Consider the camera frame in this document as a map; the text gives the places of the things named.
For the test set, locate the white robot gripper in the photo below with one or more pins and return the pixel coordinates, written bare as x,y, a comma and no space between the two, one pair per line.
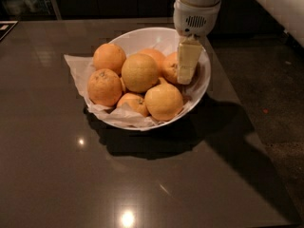
195,19

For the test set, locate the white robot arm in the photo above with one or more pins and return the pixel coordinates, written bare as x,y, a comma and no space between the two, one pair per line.
193,20

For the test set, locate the white ceramic bowl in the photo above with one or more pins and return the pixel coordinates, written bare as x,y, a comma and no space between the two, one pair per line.
166,40

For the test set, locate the orange at back right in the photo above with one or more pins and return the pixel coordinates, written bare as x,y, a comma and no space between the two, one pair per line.
170,67

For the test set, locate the orange at back centre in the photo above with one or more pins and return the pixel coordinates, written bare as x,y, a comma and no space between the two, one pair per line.
156,55

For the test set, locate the yellowish orange in centre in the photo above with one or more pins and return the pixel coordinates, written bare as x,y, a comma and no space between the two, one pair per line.
139,72

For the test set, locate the orange at front right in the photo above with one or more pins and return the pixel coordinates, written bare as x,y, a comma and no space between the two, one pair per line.
163,101

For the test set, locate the small orange at front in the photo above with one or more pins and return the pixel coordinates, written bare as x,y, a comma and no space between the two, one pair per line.
136,103

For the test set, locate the orange at back left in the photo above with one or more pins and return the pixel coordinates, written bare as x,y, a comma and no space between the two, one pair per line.
109,56

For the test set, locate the orange at front left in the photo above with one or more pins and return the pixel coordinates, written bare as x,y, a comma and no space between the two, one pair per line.
104,87

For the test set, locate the white crumpled paper liner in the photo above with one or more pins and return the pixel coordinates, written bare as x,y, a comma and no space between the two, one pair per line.
81,69

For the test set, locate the glass cabinet with items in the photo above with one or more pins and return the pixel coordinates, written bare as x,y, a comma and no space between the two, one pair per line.
27,10

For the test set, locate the dark stovetop corner panel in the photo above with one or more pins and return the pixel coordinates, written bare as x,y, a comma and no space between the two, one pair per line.
6,27

